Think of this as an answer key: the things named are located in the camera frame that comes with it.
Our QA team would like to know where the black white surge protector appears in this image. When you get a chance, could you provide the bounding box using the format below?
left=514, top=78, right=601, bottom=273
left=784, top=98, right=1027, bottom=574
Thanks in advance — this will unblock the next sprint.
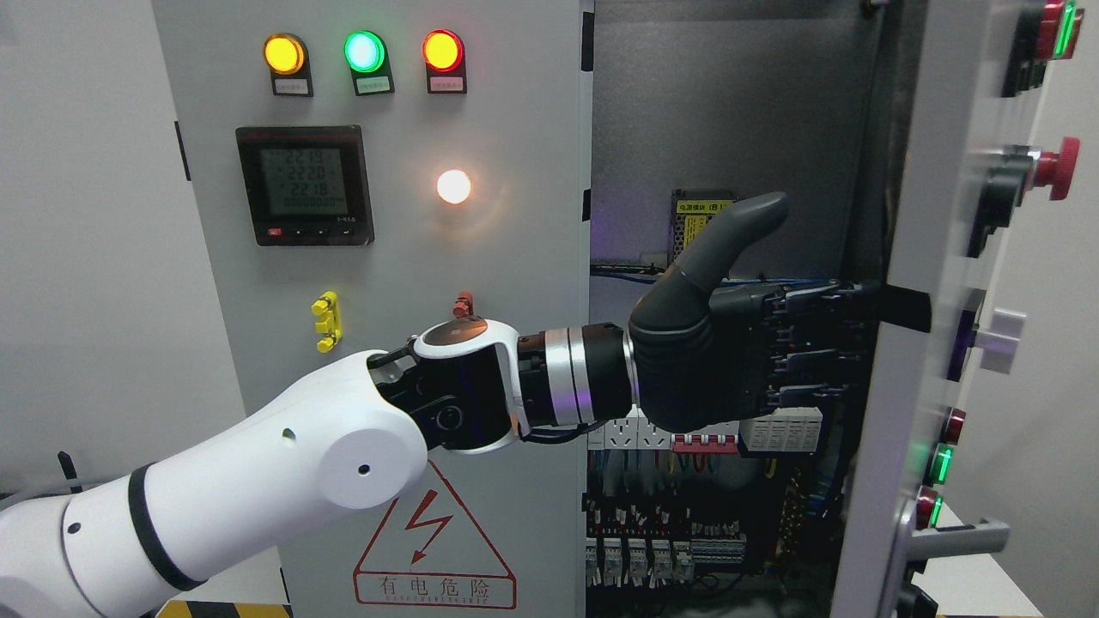
left=739, top=407, right=824, bottom=455

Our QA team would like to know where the white knob selector switch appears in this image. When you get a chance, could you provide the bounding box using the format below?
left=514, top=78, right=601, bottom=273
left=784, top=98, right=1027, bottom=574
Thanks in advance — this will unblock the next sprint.
left=946, top=308, right=1028, bottom=382

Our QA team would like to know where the red indicator lamp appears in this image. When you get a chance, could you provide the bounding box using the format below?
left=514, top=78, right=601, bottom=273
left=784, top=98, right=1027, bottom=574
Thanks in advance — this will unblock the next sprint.
left=422, top=30, right=467, bottom=93

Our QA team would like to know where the silver door handle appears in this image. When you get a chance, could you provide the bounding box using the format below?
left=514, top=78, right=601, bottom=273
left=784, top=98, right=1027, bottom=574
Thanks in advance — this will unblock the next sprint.
left=877, top=500, right=1011, bottom=617

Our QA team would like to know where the black box with antenna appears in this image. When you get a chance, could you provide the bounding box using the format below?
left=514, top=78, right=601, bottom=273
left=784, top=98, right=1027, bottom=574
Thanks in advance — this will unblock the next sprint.
left=58, top=450, right=84, bottom=494

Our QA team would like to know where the grey cabinet door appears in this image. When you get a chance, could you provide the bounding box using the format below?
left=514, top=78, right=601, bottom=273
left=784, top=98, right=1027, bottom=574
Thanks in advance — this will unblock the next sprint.
left=829, top=0, right=1084, bottom=618
left=153, top=1, right=590, bottom=617

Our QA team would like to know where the yellow indicator lamp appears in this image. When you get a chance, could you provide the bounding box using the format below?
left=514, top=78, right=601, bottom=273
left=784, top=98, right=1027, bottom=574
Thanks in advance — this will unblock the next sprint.
left=263, top=33, right=313, bottom=97

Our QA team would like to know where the red emergency stop button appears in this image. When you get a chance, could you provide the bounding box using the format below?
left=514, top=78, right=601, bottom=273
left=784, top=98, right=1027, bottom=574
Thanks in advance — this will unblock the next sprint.
left=1002, top=136, right=1083, bottom=201

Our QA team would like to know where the red electric warning sticker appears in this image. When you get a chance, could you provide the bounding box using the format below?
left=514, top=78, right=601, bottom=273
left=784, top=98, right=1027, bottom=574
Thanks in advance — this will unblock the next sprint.
left=353, top=462, right=518, bottom=610

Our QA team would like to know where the red terminal connector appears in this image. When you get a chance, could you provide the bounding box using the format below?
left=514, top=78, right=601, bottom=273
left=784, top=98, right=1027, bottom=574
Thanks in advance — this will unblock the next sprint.
left=452, top=293, right=476, bottom=319

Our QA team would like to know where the black relay terminal row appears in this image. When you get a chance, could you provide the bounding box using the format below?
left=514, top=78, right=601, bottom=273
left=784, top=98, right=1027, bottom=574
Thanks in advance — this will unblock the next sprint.
left=581, top=494, right=750, bottom=588

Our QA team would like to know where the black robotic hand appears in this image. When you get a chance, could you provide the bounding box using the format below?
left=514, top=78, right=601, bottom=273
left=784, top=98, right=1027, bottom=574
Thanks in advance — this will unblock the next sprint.
left=628, top=192, right=882, bottom=432

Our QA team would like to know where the black digital power meter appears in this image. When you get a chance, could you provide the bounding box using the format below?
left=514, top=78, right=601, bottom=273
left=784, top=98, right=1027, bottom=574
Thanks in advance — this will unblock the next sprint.
left=235, top=124, right=374, bottom=246

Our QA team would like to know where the white double socket module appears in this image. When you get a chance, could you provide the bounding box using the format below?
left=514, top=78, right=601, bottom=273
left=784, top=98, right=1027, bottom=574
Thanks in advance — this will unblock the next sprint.
left=587, top=410, right=671, bottom=452

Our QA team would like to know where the green indicator lamp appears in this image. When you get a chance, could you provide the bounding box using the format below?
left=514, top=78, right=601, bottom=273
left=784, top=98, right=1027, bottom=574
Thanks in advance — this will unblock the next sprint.
left=343, top=30, right=395, bottom=95

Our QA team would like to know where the yellow terminal connector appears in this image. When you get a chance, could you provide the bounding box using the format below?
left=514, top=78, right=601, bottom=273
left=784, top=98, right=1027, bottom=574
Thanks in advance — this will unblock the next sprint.
left=311, top=290, right=343, bottom=354

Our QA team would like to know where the perforated metal power supply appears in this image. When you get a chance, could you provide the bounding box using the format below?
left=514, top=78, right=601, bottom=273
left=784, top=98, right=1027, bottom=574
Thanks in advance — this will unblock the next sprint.
left=668, top=188, right=741, bottom=263

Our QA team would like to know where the white glowing indicator lamp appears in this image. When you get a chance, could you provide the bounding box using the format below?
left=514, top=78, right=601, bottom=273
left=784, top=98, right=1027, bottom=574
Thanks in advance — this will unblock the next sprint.
left=436, top=169, right=471, bottom=206

